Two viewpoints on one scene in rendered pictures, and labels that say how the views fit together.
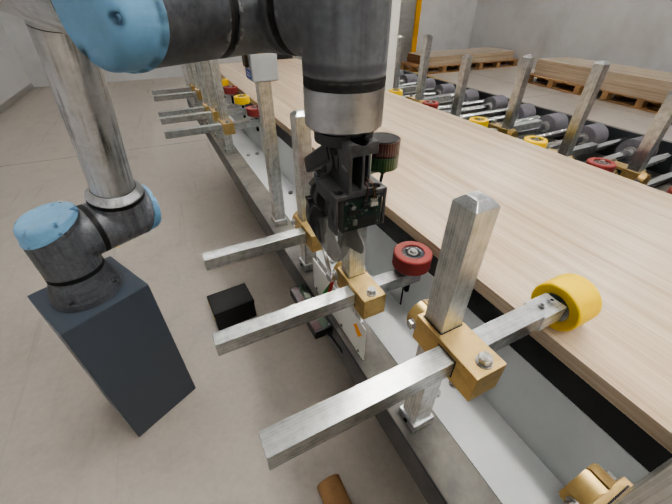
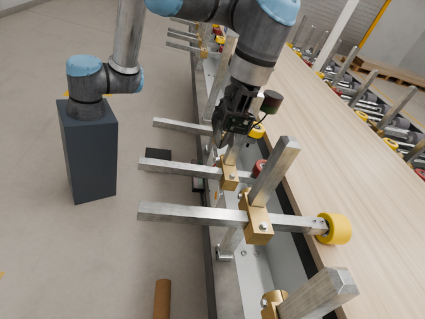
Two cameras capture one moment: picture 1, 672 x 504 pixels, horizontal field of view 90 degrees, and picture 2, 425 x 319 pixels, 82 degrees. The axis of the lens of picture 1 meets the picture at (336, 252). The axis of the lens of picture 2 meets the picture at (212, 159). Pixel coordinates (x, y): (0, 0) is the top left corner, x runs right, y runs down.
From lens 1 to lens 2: 0.16 m
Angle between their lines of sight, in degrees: 7
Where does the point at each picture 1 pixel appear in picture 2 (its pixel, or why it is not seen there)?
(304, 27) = (243, 24)
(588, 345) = (332, 257)
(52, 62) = not seen: outside the picture
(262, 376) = not seen: hidden behind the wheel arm
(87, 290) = (86, 110)
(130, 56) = (160, 9)
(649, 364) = (360, 282)
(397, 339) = not seen: hidden behind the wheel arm
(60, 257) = (82, 86)
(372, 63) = (268, 53)
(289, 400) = (164, 228)
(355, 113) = (251, 73)
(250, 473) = (123, 255)
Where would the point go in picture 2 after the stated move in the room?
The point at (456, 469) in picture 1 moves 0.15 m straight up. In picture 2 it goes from (229, 288) to (248, 264)
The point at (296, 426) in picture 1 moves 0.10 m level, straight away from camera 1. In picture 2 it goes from (157, 207) to (169, 175)
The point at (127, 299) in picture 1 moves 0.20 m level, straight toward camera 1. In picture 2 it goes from (104, 125) to (105, 150)
